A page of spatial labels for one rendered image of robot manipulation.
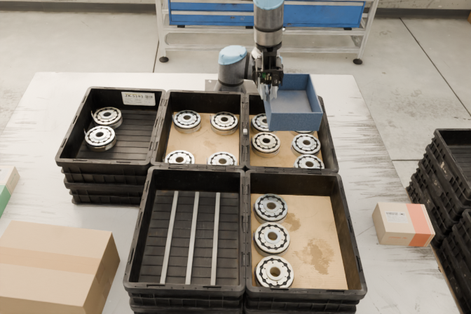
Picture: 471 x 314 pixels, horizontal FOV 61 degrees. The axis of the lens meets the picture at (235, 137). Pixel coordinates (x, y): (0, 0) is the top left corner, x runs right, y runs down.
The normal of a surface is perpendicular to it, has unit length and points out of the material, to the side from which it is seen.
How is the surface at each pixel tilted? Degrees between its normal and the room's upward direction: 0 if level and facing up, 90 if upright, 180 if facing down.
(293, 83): 90
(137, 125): 0
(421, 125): 0
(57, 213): 0
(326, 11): 90
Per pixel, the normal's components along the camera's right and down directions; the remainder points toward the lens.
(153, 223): 0.04, -0.73
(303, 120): 0.06, 0.69
